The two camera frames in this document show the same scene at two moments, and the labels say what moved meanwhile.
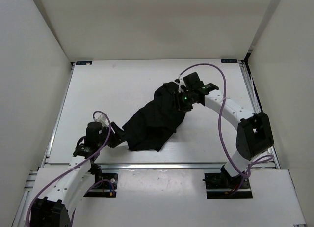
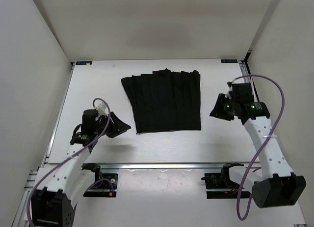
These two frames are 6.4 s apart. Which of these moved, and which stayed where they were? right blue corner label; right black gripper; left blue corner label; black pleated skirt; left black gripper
Moved: left black gripper; right black gripper; black pleated skirt
Stayed: right blue corner label; left blue corner label
